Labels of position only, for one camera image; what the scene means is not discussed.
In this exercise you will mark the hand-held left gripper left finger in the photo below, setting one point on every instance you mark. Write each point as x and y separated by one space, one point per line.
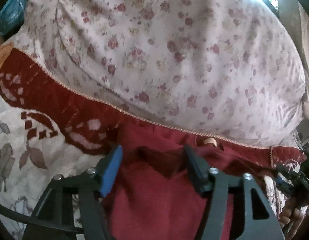
110 172

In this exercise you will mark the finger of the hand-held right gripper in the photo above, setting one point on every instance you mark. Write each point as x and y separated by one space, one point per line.
282 181

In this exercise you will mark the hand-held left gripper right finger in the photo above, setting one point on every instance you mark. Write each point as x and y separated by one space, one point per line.
198 175

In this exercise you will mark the dark red sweater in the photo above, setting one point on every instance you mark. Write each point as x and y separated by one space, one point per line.
157 200

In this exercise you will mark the person's right hand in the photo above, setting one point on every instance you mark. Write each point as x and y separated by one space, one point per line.
290 212

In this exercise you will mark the floral plush blanket red border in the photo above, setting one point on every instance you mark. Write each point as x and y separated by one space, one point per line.
57 97

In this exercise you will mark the pale floral quilt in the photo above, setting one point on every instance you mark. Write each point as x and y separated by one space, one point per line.
169 55

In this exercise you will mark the beige cloth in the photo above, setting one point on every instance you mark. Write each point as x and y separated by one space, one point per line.
308 55

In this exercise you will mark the orange patterned towel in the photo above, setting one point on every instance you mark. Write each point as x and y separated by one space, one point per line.
2 55

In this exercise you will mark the blue plastic packet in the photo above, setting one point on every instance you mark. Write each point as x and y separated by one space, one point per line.
13 12

